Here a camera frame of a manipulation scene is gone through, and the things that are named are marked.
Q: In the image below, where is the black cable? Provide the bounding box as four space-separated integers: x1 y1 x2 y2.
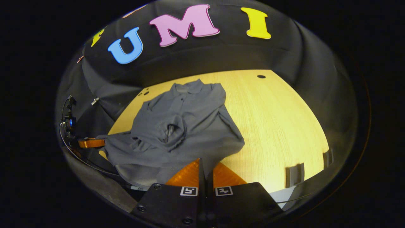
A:
59 123 127 178

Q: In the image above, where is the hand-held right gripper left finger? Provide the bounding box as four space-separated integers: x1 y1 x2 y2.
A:
131 158 205 228

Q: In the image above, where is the grey table edge bracket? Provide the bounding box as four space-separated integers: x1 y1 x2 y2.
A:
323 149 334 168
286 163 305 188

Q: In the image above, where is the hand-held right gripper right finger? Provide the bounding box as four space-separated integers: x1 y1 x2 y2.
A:
205 161 284 228

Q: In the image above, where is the black backdrop cloth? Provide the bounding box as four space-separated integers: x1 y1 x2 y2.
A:
55 0 359 190

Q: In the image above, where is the grey polo shirt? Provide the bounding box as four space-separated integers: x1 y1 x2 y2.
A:
97 79 246 187

